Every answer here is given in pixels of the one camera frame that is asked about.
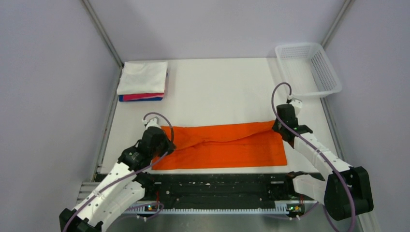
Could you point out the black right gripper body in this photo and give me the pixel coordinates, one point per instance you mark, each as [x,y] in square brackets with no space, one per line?
[277,126]

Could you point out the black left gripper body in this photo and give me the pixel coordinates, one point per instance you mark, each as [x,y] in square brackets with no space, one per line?
[164,147]

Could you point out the orange t-shirt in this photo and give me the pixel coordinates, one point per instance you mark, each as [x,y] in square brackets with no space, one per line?
[252,144]

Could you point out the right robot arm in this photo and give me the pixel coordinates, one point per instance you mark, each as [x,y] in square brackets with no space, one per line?
[344,191]

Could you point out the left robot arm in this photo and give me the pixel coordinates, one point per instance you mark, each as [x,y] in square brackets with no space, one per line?
[125,184]

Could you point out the white plastic basket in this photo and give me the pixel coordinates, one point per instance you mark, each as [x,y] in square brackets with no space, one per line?
[307,68]

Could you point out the folded magenta t-shirt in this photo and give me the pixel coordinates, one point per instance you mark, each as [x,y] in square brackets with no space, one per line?
[143,95]

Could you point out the folded blue t-shirt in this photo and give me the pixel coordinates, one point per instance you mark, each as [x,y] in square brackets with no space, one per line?
[122,98]

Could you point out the folded white t-shirt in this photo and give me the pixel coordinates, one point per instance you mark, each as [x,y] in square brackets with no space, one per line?
[143,77]

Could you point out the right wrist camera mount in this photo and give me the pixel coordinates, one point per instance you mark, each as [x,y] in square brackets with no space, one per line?
[297,105]

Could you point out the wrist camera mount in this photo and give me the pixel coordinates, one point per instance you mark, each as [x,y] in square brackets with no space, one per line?
[153,122]
[297,105]

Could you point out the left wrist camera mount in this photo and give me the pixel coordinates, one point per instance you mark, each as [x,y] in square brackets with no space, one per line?
[153,122]

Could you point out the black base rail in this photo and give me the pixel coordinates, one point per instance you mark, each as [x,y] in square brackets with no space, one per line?
[218,191]

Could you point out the white cable duct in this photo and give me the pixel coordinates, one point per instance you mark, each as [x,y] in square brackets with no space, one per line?
[279,209]

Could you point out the right aluminium frame post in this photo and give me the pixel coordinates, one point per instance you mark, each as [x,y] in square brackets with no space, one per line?
[347,4]

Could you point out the aluminium frame post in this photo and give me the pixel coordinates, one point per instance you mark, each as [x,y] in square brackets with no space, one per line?
[101,31]
[347,4]

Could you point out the left aluminium frame post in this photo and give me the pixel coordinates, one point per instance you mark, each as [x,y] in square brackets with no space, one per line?
[101,31]

